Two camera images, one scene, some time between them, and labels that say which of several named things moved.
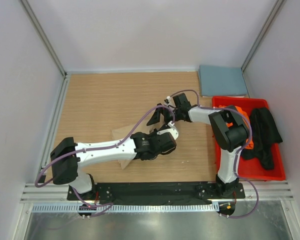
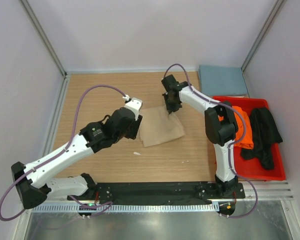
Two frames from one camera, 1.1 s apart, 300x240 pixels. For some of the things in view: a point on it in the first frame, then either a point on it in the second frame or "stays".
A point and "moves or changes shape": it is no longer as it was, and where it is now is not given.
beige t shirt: x=121 y=133 moves or changes shape
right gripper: x=156 y=117 -> x=170 y=108
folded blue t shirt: x=221 y=80 stays
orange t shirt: x=244 y=120 stays
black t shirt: x=265 y=132 stays
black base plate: x=158 y=191 stays
